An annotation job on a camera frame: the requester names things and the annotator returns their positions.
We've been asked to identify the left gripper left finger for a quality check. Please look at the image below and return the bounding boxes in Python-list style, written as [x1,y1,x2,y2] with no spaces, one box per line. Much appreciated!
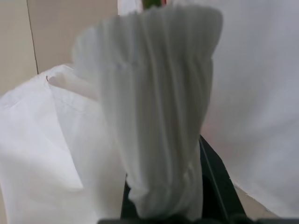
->
[120,178,141,220]

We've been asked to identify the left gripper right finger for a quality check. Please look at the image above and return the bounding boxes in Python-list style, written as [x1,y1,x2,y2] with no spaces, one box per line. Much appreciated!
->
[198,134,246,221]

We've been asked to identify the white garment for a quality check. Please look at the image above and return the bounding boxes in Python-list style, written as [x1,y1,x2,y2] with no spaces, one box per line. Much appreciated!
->
[0,4,299,224]

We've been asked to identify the olive green wire hanger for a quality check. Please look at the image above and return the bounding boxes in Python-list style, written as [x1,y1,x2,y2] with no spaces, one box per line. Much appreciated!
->
[142,0,164,9]

